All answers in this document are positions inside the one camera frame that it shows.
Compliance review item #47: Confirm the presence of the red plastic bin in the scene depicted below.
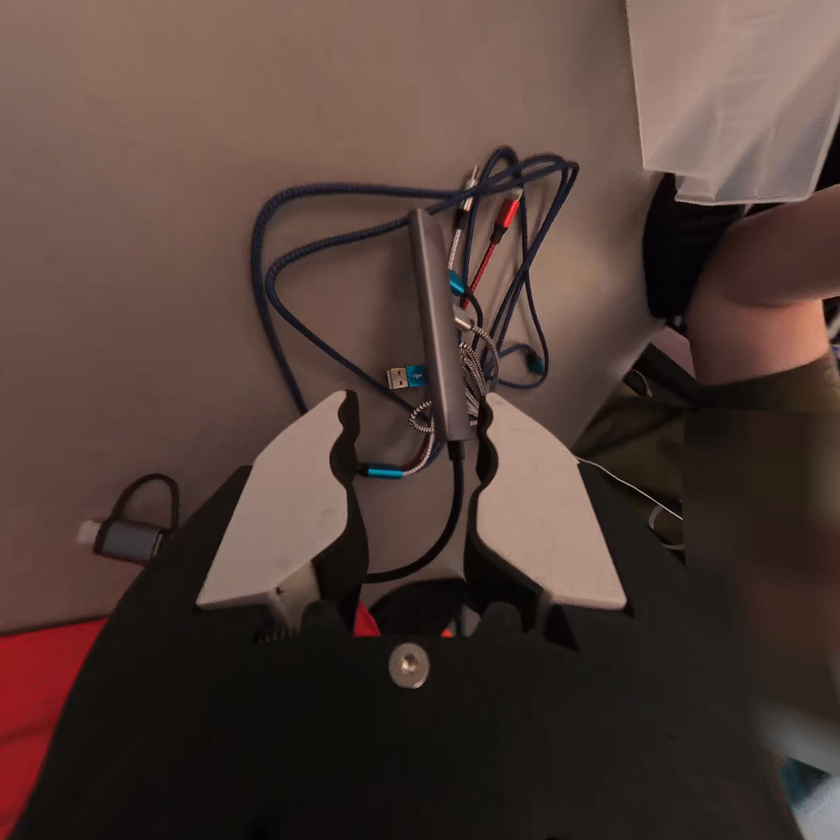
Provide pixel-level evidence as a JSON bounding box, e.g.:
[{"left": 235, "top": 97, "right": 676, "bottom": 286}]
[{"left": 0, "top": 602, "right": 383, "bottom": 840}]

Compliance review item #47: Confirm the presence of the thin white cable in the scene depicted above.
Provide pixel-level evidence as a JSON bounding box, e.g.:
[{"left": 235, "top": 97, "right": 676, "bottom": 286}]
[{"left": 576, "top": 456, "right": 685, "bottom": 549}]

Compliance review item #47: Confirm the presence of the blue black braided cable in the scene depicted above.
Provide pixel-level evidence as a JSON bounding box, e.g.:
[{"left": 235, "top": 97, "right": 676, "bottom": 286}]
[{"left": 251, "top": 187, "right": 429, "bottom": 421}]

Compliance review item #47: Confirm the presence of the dark blue braided cable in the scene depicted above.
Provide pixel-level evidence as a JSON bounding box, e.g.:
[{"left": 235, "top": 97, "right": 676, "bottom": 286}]
[{"left": 459, "top": 146, "right": 581, "bottom": 395}]

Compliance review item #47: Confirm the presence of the black cable with grey plugs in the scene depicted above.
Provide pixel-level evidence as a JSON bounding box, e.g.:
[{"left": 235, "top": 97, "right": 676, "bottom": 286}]
[{"left": 77, "top": 438, "right": 468, "bottom": 586}]

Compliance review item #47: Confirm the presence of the clear plastic bin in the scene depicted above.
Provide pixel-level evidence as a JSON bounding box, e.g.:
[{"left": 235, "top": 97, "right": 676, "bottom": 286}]
[{"left": 623, "top": 0, "right": 840, "bottom": 206}]

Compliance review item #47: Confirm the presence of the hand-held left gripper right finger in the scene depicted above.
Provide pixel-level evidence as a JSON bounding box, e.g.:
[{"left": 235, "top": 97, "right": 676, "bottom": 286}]
[{"left": 462, "top": 392, "right": 627, "bottom": 613}]

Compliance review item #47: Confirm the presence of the person's right forearm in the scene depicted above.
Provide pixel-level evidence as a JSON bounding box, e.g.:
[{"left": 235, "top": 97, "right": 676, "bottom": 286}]
[{"left": 689, "top": 185, "right": 840, "bottom": 388}]

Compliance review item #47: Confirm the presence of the red braided cable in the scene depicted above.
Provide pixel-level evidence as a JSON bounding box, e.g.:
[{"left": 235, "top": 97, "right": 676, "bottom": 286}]
[{"left": 458, "top": 187, "right": 527, "bottom": 311}]

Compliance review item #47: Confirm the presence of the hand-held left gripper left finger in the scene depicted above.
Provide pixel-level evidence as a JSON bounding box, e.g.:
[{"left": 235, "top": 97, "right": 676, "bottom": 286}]
[{"left": 196, "top": 390, "right": 370, "bottom": 636}]

